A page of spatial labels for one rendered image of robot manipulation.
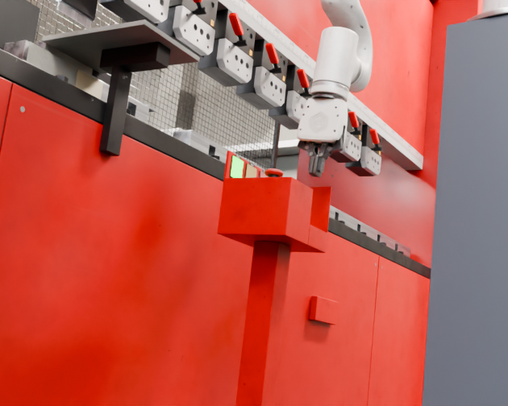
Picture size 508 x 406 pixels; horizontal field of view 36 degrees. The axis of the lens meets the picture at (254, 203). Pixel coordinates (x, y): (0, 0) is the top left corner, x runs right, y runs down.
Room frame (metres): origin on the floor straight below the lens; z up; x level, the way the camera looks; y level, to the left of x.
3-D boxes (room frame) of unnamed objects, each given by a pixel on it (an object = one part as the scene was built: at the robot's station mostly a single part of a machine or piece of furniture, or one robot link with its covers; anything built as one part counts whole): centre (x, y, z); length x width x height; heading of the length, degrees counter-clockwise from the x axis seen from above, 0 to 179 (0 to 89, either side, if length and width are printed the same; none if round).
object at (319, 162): (1.63, -0.14, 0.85); 0.03 x 0.03 x 0.07; 60
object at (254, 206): (1.63, -0.05, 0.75); 0.20 x 0.16 x 0.18; 150
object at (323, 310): (2.33, -0.25, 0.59); 0.15 x 0.02 x 0.07; 148
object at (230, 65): (2.03, 0.12, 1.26); 0.15 x 0.09 x 0.17; 148
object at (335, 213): (2.62, -0.24, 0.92); 1.68 x 0.06 x 0.10; 148
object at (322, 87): (1.63, -0.14, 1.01); 0.09 x 0.08 x 0.03; 60
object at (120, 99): (1.45, 0.27, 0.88); 0.14 x 0.04 x 0.22; 58
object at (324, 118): (1.63, -0.13, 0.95); 0.10 x 0.07 x 0.11; 60
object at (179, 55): (1.47, 0.30, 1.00); 0.26 x 0.18 x 0.01; 58
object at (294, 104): (2.37, -0.09, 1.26); 0.15 x 0.09 x 0.17; 148
